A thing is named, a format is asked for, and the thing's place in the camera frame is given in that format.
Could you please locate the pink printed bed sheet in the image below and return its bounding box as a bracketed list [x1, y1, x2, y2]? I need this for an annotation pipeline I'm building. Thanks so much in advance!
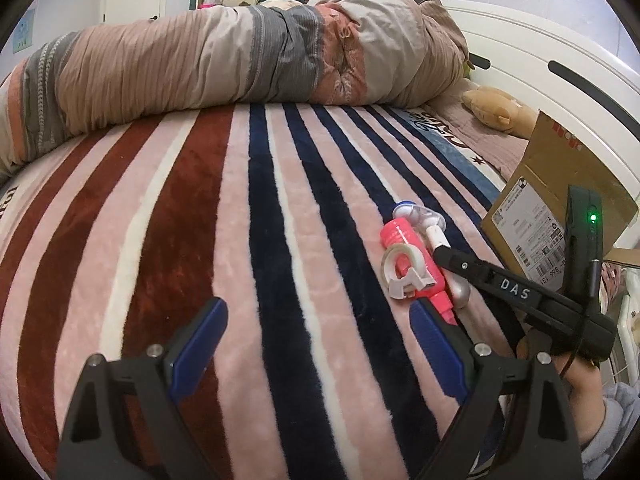
[419, 87, 532, 187]

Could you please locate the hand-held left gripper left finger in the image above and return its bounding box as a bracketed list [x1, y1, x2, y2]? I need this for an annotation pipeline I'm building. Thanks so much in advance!
[55, 296, 231, 480]

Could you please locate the person's right hand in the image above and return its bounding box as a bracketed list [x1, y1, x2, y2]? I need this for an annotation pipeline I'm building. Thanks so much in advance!
[557, 354, 607, 451]

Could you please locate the white tape dispenser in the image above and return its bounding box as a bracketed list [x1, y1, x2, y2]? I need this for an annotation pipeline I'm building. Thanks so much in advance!
[381, 245, 435, 301]

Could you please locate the tan plush toy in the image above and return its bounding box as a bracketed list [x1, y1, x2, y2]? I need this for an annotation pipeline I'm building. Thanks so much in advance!
[461, 86, 538, 138]

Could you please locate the rolled beige patchwork quilt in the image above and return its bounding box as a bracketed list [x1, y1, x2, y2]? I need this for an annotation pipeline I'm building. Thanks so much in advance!
[0, 0, 471, 173]

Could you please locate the cardboard box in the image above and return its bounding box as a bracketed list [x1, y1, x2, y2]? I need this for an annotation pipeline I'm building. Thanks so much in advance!
[481, 110, 640, 292]

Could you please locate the pink plastic bottle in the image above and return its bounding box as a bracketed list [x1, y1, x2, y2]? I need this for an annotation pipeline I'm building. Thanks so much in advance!
[380, 201, 458, 328]

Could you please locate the white wire rack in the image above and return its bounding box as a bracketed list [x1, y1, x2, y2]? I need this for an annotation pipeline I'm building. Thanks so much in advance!
[600, 265, 640, 388]

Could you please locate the white bed headboard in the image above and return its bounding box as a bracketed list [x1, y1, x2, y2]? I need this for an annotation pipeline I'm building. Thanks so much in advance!
[440, 0, 640, 211]

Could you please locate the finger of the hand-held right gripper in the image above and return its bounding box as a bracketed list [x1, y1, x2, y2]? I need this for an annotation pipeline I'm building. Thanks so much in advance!
[432, 244, 488, 283]

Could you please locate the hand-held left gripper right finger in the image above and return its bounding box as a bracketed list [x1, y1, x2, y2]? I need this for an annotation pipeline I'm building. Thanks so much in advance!
[409, 301, 584, 480]

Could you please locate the striped plush blanket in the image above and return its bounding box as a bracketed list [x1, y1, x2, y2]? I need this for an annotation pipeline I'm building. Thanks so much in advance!
[0, 102, 507, 480]

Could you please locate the wall poster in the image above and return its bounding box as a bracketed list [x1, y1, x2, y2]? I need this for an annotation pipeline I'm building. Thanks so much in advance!
[11, 10, 36, 54]

